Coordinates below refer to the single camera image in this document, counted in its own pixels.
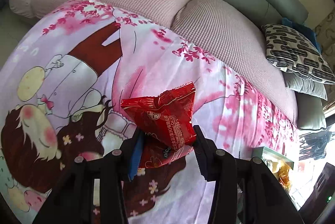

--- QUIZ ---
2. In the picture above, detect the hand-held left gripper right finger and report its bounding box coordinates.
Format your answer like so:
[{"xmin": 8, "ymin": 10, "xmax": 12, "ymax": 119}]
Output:
[{"xmin": 192, "ymin": 125, "xmax": 305, "ymax": 224}]

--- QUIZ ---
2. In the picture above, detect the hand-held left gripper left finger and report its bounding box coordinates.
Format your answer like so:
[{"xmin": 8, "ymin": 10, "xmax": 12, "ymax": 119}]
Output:
[{"xmin": 33, "ymin": 127, "xmax": 146, "ymax": 224}]

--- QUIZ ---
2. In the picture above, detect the plain red snack packet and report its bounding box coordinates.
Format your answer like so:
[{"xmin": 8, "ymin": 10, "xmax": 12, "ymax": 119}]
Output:
[{"xmin": 120, "ymin": 81, "xmax": 197, "ymax": 169}]

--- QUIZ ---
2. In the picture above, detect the teal shallow box tray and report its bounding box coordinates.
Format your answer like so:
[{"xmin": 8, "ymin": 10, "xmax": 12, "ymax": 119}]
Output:
[{"xmin": 252, "ymin": 146, "xmax": 295, "ymax": 194}]

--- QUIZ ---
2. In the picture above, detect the orange cake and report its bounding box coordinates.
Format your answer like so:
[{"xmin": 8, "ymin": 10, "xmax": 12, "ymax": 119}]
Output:
[{"xmin": 271, "ymin": 160, "xmax": 292, "ymax": 192}]

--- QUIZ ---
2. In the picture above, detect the printed cartoon blanket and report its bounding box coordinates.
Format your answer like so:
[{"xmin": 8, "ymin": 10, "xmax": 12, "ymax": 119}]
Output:
[{"xmin": 0, "ymin": 0, "xmax": 301, "ymax": 224}]

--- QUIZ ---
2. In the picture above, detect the dark device with green light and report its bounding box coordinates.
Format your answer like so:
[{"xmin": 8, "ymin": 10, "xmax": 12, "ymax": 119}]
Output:
[{"xmin": 300, "ymin": 161, "xmax": 335, "ymax": 219}]

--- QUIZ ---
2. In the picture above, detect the grey pillow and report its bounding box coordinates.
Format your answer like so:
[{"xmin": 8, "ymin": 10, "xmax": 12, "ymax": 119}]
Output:
[{"xmin": 284, "ymin": 73, "xmax": 328, "ymax": 101}]

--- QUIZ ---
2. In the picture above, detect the black and white patterned pillow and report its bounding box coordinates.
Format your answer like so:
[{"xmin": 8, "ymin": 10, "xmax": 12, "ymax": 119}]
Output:
[{"xmin": 261, "ymin": 23, "xmax": 335, "ymax": 84}]

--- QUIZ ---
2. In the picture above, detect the blue cloth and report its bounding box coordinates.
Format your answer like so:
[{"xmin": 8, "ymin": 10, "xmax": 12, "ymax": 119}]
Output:
[{"xmin": 281, "ymin": 17, "xmax": 321, "ymax": 53}]

